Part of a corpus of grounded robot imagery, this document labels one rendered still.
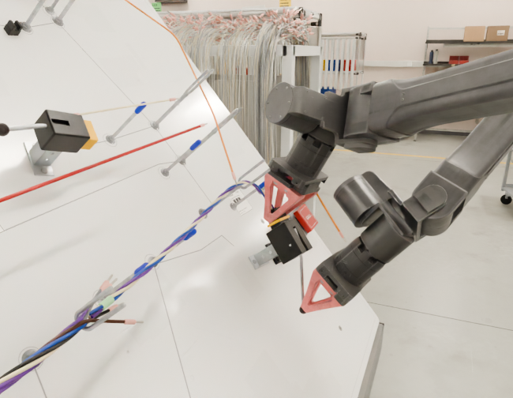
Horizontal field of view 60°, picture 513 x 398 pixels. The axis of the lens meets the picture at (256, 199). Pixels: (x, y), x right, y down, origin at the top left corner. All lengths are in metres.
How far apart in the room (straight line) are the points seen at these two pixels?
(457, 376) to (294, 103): 1.96
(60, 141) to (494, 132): 0.57
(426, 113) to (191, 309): 0.37
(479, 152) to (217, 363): 0.46
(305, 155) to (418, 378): 1.77
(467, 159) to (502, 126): 0.07
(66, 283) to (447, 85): 0.44
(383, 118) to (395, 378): 1.83
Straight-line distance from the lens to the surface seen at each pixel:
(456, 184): 0.66
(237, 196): 0.80
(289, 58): 1.31
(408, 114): 0.54
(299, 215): 0.88
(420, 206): 0.64
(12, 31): 0.71
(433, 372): 2.37
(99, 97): 0.72
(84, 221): 0.56
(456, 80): 0.50
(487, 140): 0.71
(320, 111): 0.61
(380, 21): 8.79
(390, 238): 0.63
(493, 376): 2.46
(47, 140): 0.53
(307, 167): 0.66
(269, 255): 0.73
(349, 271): 0.66
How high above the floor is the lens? 1.42
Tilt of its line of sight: 18 degrees down
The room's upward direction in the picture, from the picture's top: straight up
